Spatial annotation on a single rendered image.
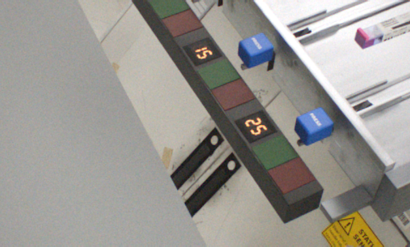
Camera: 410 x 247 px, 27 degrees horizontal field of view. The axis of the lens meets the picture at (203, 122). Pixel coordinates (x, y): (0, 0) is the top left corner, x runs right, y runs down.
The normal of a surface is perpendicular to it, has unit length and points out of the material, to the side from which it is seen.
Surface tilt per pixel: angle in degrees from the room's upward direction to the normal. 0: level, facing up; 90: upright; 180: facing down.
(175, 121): 90
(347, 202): 42
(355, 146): 133
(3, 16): 0
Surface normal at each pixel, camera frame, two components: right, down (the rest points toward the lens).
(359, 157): -0.88, 0.36
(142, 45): -0.62, -0.14
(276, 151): 0.04, -0.60
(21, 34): 0.62, -0.69
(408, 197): 0.48, 0.72
